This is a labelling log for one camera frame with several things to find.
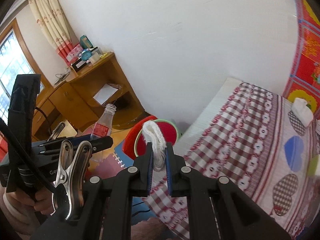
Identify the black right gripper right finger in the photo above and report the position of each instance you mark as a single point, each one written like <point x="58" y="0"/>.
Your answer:
<point x="185" y="181"/>

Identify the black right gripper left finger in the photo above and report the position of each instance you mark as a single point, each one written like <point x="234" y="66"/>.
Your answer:
<point x="134" y="181"/>

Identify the white tissue wad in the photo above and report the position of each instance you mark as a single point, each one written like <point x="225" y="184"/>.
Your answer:
<point x="152" y="133"/>

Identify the clear plastic bottle red label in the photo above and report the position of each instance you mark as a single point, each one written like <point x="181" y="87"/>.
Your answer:
<point x="102" y="129"/>

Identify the white sock red trim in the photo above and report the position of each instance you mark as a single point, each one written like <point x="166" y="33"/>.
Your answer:
<point x="302" y="111"/>

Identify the red trash bin green rim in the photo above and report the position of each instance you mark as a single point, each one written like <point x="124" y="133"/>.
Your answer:
<point x="134" y="144"/>

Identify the left hand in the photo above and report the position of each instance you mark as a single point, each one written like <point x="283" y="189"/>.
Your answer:
<point x="41" y="202"/>

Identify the metal spring clamp right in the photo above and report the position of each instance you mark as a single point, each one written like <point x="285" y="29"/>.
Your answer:
<point x="72" y="166"/>

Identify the wooden desk shelf unit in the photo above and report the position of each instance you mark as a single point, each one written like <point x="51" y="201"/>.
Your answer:
<point x="73" y="99"/>

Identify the patterned bed sheet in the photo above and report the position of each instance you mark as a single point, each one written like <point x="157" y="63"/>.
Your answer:
<point x="250" y="135"/>

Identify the white paper on shelf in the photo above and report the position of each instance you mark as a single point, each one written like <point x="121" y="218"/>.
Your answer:
<point x="104" y="94"/>

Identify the pink box on desk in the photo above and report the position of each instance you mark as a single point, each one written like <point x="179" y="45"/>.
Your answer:
<point x="74" y="53"/>

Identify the blue alarm clock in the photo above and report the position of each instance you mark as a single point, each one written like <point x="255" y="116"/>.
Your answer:
<point x="86" y="54"/>

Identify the teal box on desk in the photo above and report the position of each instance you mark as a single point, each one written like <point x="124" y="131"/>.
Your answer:
<point x="85" y="43"/>

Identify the long white green carton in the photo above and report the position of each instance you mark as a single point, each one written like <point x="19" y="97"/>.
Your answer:
<point x="314" y="166"/>

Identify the cream floral curtain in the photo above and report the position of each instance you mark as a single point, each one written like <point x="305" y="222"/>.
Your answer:
<point x="54" y="25"/>

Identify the red floral blanket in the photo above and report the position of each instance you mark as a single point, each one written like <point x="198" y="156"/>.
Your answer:
<point x="303" y="80"/>

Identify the black strap mount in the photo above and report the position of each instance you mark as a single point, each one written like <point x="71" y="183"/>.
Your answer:
<point x="21" y="112"/>

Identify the window with wooden frame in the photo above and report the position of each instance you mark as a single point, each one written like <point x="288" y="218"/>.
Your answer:
<point x="16" y="59"/>

